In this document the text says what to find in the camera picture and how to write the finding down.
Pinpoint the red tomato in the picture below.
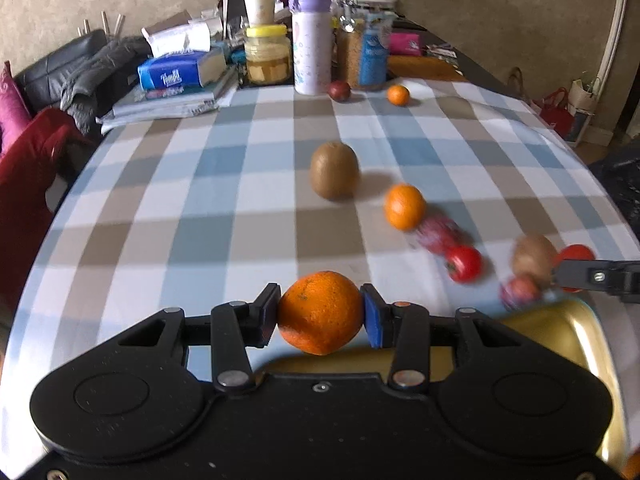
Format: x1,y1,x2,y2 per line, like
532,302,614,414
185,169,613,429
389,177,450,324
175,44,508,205
445,245,484,284
553,244,597,294

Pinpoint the orange mandarin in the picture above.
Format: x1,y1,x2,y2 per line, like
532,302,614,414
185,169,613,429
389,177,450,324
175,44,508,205
278,271,363,356
383,183,427,232

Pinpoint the red plum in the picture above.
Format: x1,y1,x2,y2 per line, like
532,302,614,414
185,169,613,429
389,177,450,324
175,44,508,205
499,274,542,311
416,214,463,256

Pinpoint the kiwi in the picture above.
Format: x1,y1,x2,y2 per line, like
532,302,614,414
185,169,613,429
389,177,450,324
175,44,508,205
309,142,360,202
510,233,558,288

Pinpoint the gold metal tray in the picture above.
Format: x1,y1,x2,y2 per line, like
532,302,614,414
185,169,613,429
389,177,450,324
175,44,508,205
248,299,629,471

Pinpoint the red plum by tray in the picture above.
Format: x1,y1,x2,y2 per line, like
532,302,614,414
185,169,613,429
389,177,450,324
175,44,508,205
499,274,542,311

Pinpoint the black puffer jacket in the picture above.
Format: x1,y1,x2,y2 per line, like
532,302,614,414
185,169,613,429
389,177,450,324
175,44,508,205
588,138,640,238

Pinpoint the checkered tablecloth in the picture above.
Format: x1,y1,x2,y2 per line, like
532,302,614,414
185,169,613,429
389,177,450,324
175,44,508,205
1,80,639,477

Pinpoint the red shopping bag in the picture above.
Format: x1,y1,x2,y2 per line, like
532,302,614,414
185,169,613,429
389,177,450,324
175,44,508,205
539,87,574,138

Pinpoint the white paper bag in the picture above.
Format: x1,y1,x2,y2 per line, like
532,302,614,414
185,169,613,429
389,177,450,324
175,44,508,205
565,76,602,146

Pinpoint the far small mandarin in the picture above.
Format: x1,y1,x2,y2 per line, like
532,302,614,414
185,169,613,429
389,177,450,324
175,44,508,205
386,84,411,107

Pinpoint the stack of books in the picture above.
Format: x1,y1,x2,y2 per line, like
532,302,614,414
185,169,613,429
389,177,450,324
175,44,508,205
96,66,238,133

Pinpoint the far dark plum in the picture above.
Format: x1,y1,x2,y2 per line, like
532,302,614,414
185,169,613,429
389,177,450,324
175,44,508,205
328,80,352,103

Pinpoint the blue tissue pack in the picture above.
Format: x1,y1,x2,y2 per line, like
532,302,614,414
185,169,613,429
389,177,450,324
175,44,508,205
138,48,227,91

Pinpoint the wooden cutting board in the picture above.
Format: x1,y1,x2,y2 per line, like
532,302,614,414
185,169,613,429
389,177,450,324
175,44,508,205
387,55,466,81

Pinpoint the yellow lid honey jar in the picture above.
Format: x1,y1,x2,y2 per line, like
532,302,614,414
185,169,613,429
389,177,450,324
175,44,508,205
244,24,292,86

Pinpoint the pink pouch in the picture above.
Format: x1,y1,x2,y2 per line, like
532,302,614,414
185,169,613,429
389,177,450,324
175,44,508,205
388,32,422,56

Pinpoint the magenta cushion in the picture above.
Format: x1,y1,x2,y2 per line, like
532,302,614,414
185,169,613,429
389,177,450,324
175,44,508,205
0,61,32,157

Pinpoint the black leather sofa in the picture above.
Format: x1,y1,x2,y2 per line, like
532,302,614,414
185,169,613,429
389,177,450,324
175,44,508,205
13,29,107,116

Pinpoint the glass cereal jar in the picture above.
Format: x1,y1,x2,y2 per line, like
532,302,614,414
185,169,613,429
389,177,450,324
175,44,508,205
336,0,397,89

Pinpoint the white purple thermos bottle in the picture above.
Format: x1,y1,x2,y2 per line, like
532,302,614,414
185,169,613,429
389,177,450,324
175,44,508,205
288,0,333,96

